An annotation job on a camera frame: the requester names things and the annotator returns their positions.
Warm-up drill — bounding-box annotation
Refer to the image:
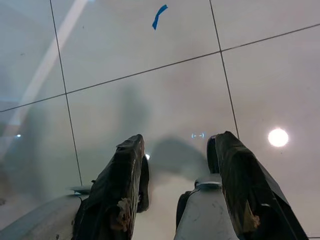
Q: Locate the blue tape strip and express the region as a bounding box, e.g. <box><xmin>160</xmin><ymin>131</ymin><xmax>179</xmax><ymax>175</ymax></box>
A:
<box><xmin>151</xmin><ymin>4</ymin><xmax>169</xmax><ymax>31</ymax></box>

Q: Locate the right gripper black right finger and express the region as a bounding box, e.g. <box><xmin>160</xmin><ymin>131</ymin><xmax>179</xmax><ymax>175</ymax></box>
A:
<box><xmin>215</xmin><ymin>130</ymin><xmax>310</xmax><ymax>240</ymax></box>

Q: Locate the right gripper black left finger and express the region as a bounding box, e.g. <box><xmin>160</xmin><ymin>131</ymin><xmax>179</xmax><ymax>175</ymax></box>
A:
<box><xmin>72</xmin><ymin>133</ymin><xmax>146</xmax><ymax>240</ymax></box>

